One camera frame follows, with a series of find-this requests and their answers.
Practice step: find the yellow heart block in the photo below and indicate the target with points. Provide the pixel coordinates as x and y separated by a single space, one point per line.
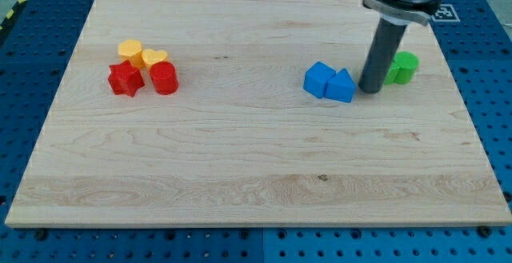
150 57

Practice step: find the yellow hexagon block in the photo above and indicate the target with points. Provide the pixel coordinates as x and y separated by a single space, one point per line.
131 50

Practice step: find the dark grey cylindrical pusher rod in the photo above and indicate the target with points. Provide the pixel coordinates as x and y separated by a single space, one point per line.
383 48

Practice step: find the green cylinder block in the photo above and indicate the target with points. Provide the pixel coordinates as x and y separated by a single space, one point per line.
407 63

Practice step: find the red star block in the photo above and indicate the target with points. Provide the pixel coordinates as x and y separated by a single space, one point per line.
125 79

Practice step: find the red cylinder block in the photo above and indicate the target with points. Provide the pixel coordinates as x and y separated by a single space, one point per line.
164 78

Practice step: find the light wooden board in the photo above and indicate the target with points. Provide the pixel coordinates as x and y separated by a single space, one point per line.
241 143

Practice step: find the blue cube block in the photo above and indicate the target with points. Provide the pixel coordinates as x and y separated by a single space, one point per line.
316 79

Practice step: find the blue triangle block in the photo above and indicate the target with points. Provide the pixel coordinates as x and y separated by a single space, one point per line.
341 87

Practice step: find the white fiducial marker tag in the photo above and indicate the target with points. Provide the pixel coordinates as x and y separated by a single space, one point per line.
445 13

